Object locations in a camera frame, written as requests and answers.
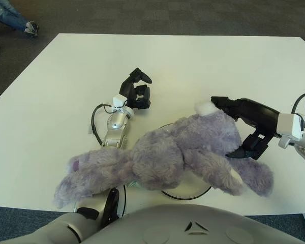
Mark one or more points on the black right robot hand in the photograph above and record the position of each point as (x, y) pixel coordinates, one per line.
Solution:
(259, 114)

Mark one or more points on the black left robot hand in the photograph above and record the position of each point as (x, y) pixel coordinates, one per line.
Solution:
(128, 89)

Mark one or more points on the purple plush bunny doll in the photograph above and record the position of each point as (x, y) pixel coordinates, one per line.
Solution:
(167, 152)

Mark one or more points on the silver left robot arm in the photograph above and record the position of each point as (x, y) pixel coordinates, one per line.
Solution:
(115, 127)

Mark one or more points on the white plate with black rim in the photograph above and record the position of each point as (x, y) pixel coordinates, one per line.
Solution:
(188, 194)

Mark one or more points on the grey sneaker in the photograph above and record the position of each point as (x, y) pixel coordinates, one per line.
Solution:
(31, 28)

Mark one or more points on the grey robot torso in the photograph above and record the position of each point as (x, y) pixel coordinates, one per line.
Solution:
(167, 223)

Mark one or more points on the person's leg in jeans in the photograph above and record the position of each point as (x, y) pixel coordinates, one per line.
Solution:
(7, 11)

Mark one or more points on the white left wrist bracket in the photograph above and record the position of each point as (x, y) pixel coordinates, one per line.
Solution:
(119, 101)

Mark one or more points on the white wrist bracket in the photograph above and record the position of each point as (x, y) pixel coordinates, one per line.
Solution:
(119, 101)
(291, 127)

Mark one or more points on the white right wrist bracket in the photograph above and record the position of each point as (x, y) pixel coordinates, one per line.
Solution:
(291, 127)

